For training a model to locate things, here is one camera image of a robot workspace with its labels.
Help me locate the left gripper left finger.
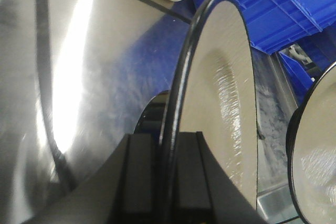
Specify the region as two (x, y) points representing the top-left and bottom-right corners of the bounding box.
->
(28, 133), (164, 223)

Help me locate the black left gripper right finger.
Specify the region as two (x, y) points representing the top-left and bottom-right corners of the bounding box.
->
(175, 132), (265, 223)

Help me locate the beige textured plate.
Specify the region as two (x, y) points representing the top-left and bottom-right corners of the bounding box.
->
(156, 0), (258, 223)
(286, 63), (335, 223)

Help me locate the blue plastic crate stack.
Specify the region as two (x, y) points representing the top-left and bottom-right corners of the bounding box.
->
(191, 0), (336, 104)

